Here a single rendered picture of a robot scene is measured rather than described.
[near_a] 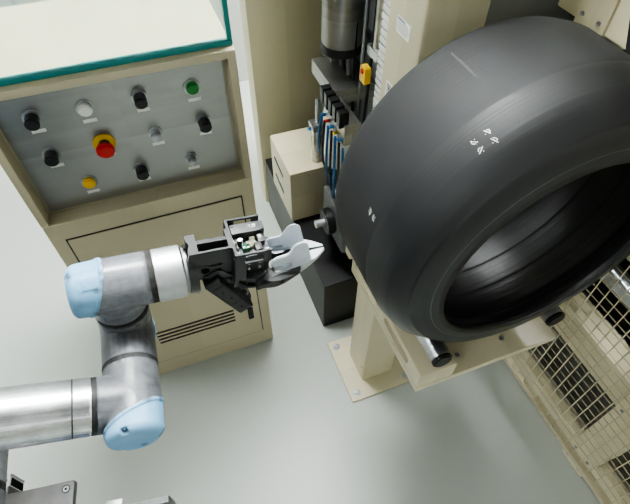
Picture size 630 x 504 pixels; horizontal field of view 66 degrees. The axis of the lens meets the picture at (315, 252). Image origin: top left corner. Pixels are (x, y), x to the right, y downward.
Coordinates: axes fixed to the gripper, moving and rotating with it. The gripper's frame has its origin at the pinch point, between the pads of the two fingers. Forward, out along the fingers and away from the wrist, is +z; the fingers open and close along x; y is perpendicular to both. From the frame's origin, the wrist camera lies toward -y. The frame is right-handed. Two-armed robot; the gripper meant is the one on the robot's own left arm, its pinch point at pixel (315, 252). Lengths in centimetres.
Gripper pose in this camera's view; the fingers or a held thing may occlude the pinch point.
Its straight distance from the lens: 77.5
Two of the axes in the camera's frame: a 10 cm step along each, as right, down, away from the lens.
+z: 9.3, -1.9, 3.2
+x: -3.5, -7.4, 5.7
